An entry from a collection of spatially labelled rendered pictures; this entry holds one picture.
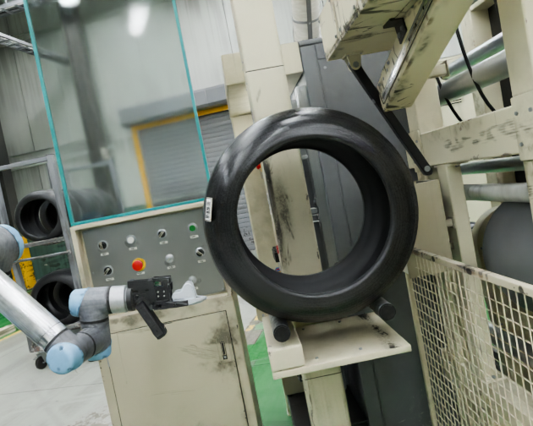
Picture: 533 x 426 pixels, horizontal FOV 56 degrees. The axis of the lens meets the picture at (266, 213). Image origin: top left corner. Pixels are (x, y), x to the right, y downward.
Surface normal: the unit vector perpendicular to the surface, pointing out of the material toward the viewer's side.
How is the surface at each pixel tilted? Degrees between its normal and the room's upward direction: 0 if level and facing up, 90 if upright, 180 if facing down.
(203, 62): 90
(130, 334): 90
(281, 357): 90
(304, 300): 100
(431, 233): 90
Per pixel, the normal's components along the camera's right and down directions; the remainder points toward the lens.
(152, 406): 0.06, 0.04
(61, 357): -0.15, 0.08
